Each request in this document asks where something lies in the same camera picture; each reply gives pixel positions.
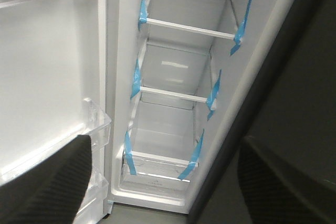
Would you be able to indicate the clear crisper drawer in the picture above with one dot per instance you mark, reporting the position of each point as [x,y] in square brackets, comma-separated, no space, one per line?
[155,174]

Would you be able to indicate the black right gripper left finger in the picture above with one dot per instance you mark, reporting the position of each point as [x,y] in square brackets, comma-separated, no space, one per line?
[52,191]

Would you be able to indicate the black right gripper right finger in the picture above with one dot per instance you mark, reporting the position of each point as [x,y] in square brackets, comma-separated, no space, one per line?
[276,192]

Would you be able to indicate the white open fridge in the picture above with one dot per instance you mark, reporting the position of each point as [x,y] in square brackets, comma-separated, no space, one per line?
[179,73]

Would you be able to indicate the clear middle door bin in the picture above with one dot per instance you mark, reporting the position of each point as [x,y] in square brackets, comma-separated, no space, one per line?
[31,140]

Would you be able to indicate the fridge door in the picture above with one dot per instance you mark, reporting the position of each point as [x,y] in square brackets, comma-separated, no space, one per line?
[53,55]

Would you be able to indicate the clear lower door bin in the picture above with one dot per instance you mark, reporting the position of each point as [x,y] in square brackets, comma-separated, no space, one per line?
[91,209]

